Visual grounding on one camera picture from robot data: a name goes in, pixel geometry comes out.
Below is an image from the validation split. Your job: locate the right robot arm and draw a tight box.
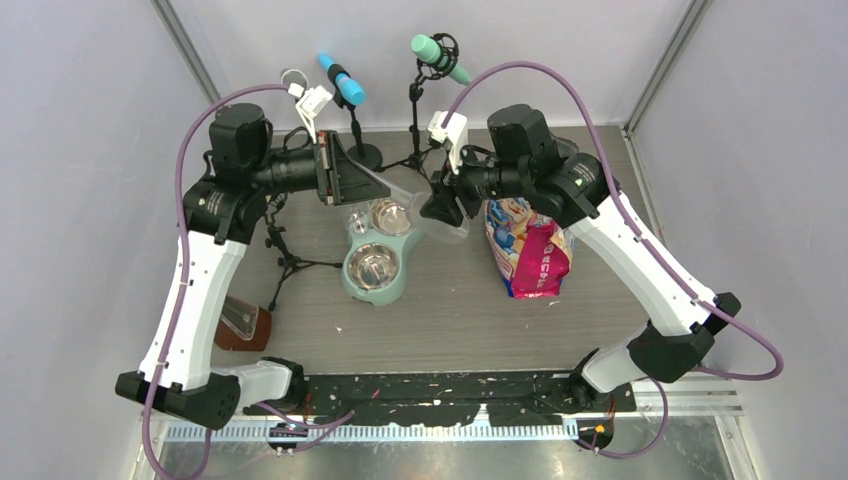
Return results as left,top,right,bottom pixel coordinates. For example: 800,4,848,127
420,104,741,411

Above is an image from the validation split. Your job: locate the yellow microphone on tripod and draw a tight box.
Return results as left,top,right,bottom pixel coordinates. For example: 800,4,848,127
264,193,343,312

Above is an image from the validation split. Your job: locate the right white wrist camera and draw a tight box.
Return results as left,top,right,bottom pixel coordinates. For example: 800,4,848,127
427,111,468,174

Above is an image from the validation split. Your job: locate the blue microphone on stand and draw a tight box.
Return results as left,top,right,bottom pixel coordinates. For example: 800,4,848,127
316,53,383,171

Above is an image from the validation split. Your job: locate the silver round microphone stand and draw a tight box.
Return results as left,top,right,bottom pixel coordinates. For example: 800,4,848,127
280,68,309,89

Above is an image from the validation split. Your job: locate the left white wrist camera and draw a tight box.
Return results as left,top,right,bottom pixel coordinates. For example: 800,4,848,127
286,84,333,143

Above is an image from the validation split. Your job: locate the green double pet bowl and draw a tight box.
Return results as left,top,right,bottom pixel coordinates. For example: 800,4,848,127
341,198,423,306

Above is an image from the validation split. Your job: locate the green microphone on tripod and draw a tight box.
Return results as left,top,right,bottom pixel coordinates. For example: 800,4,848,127
377,33,474,180

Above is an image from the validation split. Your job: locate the clear plastic scoop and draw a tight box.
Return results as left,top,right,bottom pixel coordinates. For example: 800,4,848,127
352,160,470,244

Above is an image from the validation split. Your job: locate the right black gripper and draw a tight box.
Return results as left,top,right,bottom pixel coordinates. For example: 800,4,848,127
420,139,528,229

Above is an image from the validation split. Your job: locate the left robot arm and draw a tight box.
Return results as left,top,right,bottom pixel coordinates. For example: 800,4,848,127
115,103,391,430

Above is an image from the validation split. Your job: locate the brown metronome box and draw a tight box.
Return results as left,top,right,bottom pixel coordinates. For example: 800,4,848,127
214,296,272,352

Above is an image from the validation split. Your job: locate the colourful cat food bag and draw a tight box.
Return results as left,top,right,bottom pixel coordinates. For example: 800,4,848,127
484,198,575,299

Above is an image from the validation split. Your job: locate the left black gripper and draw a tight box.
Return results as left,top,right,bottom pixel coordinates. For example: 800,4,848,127
250,130,390,205

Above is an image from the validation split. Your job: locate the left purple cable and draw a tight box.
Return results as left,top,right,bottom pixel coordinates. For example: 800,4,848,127
140,82,356,480

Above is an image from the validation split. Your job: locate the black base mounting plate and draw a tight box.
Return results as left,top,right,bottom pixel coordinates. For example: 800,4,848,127
271,371,636,427

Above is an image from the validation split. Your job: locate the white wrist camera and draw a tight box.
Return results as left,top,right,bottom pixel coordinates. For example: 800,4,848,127
286,84,333,143
427,111,468,174

